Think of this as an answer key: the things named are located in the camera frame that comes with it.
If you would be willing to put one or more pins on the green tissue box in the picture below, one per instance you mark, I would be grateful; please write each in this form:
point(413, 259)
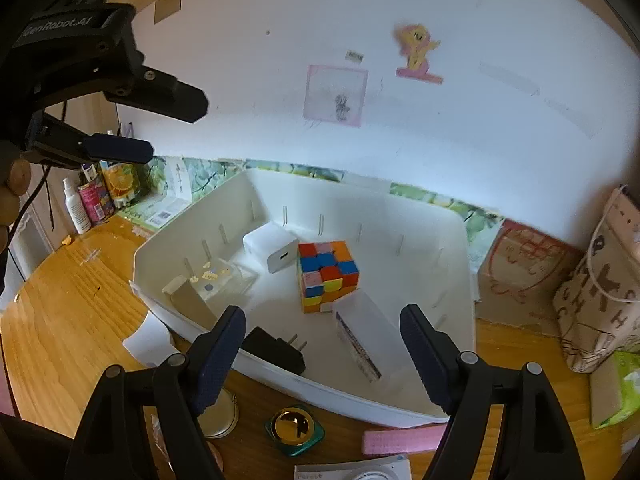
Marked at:
point(617, 390)

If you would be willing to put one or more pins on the green bottle with gold cap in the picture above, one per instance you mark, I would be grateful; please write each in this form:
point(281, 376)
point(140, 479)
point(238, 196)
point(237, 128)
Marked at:
point(292, 430)

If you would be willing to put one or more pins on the person's left hand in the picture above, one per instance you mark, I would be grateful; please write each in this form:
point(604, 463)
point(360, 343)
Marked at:
point(15, 180)

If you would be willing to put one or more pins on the clear case with stickers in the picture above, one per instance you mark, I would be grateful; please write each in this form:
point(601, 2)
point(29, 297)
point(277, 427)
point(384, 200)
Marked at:
point(225, 282)

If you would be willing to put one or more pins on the white instant camera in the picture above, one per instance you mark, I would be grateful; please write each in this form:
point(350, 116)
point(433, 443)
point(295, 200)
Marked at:
point(350, 470)

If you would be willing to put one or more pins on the pink-framed wall sticker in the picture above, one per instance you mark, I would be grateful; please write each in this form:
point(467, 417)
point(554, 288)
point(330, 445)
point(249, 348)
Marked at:
point(335, 95)

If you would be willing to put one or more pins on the green grape poster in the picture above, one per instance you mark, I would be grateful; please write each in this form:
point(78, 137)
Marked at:
point(210, 175)

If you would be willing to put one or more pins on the letter-print fabric bag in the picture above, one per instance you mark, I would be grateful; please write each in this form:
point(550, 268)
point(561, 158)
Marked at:
point(600, 300)

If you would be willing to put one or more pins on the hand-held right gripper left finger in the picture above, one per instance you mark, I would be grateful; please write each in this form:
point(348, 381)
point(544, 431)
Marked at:
point(222, 355)

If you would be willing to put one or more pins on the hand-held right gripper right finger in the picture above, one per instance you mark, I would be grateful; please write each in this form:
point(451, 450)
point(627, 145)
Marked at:
point(425, 355)

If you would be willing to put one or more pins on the white cloud-shaped holder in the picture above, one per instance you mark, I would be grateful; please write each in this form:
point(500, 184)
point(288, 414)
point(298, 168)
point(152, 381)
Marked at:
point(150, 340)

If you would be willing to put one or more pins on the translucent white card box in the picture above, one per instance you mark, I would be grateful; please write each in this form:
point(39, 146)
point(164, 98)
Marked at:
point(367, 335)

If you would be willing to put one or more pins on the pink can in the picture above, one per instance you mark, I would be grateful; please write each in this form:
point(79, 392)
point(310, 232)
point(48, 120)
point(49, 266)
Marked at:
point(94, 202)

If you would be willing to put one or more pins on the gold round compact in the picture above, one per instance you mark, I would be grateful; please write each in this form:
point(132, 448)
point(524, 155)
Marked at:
point(222, 420)

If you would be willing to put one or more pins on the orange juice carton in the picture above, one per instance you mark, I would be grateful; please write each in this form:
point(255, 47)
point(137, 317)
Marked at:
point(120, 185)

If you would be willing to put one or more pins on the small grey wall sticker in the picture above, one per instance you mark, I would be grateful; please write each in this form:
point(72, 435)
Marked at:
point(355, 55)

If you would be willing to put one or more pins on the yellow pony sticker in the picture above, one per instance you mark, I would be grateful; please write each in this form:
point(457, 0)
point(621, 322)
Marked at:
point(415, 47)

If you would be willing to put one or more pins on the multicolour puzzle cube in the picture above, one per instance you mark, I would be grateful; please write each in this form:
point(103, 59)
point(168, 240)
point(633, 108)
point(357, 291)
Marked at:
point(327, 275)

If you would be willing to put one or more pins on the white spray bottle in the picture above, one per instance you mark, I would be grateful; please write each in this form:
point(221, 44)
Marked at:
point(77, 207)

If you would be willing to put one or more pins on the black plug charger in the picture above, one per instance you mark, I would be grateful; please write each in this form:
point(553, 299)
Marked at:
point(270, 350)

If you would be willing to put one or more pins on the white plastic storage bin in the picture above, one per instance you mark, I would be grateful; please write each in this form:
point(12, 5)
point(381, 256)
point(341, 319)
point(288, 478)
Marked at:
point(400, 270)

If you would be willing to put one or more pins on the beige paper box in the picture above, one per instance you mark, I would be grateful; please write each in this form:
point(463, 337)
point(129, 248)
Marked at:
point(192, 305)

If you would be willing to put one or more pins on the white plug charger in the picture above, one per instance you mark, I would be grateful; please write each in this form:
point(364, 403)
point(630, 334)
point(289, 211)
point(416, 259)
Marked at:
point(267, 247)

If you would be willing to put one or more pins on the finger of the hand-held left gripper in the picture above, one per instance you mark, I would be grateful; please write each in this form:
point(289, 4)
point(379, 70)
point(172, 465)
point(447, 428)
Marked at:
point(115, 151)
point(170, 95)

